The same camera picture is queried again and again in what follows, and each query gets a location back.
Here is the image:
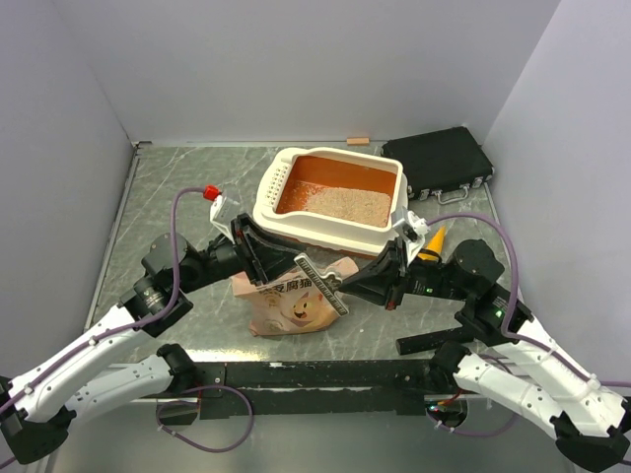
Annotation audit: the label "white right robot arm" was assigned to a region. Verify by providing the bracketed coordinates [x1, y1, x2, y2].
[339, 239, 630, 472]

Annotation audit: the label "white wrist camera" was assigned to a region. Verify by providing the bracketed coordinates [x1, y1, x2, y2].
[202, 185, 241, 241]
[390, 207, 430, 264]

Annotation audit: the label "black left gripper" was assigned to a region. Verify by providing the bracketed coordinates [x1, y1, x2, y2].
[176, 213, 310, 294]

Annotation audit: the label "pink cat litter bag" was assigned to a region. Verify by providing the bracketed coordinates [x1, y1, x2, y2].
[231, 268, 340, 337]

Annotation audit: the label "yellow plastic scoop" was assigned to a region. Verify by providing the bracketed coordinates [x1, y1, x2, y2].
[418, 226, 447, 262]

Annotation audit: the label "cream orange litter box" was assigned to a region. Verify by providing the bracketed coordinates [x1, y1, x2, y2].
[252, 147, 408, 257]

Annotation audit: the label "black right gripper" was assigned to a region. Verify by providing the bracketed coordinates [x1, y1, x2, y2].
[336, 235, 467, 307]

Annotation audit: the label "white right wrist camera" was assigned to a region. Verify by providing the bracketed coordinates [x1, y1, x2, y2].
[390, 207, 430, 264]

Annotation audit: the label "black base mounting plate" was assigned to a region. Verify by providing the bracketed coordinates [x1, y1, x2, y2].
[147, 358, 489, 420]

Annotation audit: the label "black hard case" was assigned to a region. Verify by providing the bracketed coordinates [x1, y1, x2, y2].
[381, 126, 494, 200]

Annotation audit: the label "small wooden block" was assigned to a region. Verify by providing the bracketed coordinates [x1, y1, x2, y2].
[346, 137, 370, 146]

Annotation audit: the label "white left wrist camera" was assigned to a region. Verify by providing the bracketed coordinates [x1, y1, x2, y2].
[202, 185, 241, 241]

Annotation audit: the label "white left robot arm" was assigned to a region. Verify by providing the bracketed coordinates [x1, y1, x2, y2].
[1, 214, 305, 465]

